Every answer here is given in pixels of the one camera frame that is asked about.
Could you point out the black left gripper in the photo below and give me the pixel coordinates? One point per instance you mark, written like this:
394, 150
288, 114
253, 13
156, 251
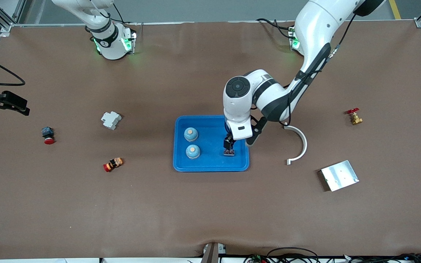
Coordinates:
228, 143

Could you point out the black electrolytic capacitor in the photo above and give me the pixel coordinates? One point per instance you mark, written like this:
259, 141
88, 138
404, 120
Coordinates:
229, 153

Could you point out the blue bell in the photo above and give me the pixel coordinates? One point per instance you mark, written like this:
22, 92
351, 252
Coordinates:
191, 134
193, 152

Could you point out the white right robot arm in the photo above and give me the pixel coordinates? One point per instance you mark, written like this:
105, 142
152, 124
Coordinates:
110, 47

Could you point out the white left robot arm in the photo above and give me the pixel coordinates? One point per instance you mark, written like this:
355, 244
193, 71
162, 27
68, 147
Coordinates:
316, 29

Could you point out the blue plastic tray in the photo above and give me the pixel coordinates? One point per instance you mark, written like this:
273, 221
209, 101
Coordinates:
210, 162

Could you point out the red button grey body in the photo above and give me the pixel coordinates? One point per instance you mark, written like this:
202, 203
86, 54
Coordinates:
48, 133

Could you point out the brown table cover mat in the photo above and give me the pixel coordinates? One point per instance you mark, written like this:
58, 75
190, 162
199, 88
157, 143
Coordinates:
210, 212

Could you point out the white circuit breaker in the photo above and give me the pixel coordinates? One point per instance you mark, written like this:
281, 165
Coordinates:
111, 120

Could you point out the silver metal plate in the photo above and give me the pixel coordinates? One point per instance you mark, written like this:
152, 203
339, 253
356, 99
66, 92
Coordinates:
339, 176

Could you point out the red yellow black push button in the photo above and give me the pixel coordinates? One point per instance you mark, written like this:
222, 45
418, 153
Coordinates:
113, 164

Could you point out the white curved plastic bracket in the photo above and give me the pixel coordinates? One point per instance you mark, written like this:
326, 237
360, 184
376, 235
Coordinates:
304, 142

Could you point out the aluminium frame profile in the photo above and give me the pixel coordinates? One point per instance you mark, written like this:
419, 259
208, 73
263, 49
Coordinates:
6, 27

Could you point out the metal post with bracket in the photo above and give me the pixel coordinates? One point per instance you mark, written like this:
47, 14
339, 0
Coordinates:
212, 254

